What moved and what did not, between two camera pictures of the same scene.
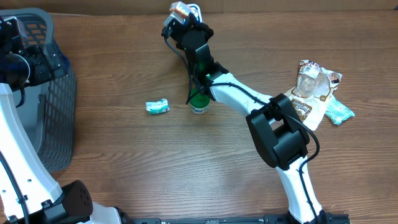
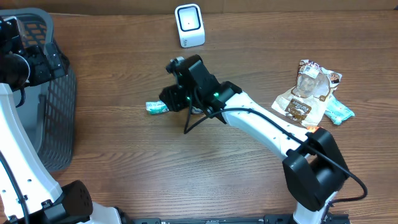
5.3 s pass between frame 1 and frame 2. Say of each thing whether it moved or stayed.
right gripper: moved
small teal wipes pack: stayed
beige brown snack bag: stayed
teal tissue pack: stayed
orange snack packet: moved
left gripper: stayed
